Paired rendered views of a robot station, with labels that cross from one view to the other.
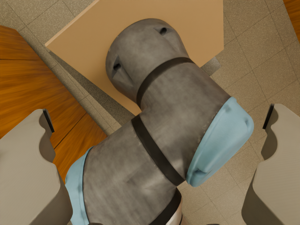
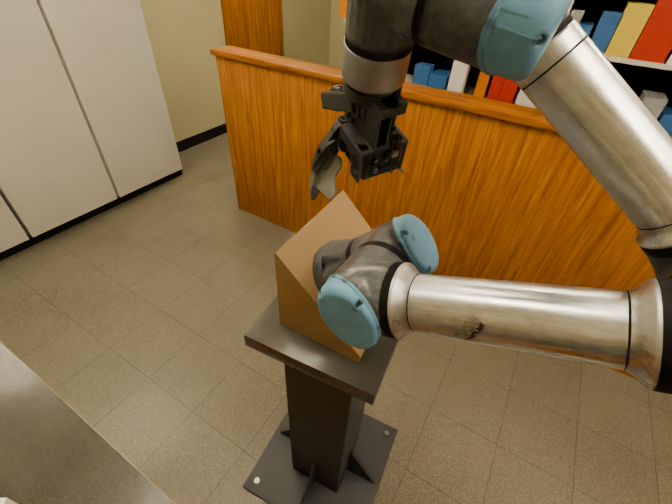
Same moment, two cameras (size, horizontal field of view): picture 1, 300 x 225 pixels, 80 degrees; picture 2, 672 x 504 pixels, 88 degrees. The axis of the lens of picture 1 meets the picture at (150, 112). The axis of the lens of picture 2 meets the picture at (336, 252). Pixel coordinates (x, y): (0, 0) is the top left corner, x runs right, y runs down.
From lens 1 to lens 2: 0.57 m
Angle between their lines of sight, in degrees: 62
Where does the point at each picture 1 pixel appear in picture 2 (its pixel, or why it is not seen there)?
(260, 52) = (496, 363)
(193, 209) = not seen: outside the picture
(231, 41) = (448, 367)
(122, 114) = (342, 369)
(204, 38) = not seen: hidden behind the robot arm
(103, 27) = (306, 245)
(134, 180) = (368, 255)
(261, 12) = not seen: hidden behind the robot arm
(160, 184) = (388, 254)
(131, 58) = (331, 250)
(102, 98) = (312, 359)
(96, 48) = (304, 259)
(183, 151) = (388, 235)
